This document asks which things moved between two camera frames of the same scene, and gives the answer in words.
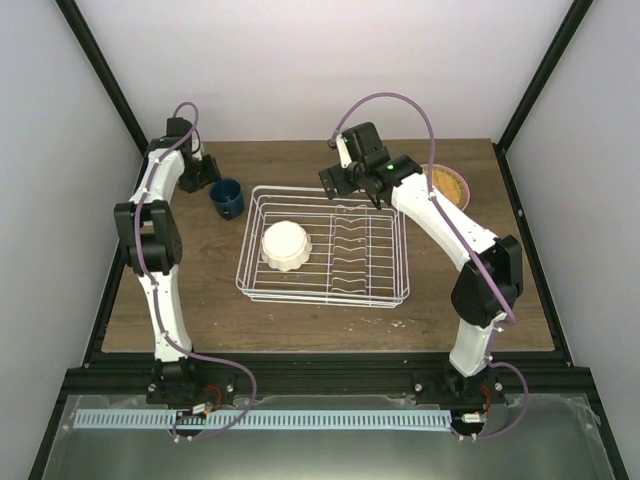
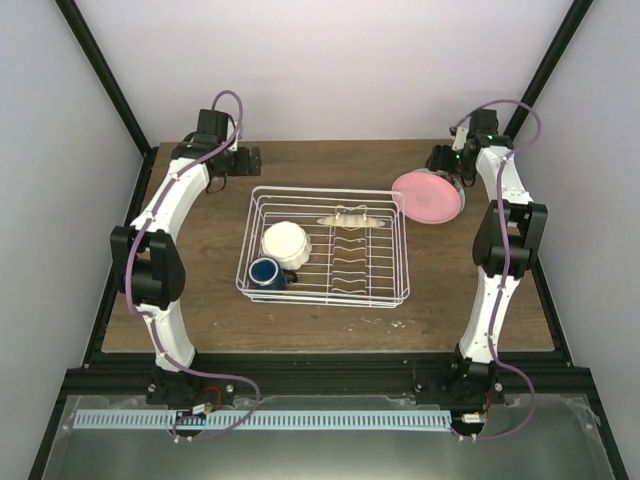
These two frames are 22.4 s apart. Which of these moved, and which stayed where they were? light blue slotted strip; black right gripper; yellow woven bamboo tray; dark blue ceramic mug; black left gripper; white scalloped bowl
Moved: black right gripper; dark blue ceramic mug; black left gripper; yellow woven bamboo tray
Stayed: white scalloped bowl; light blue slotted strip
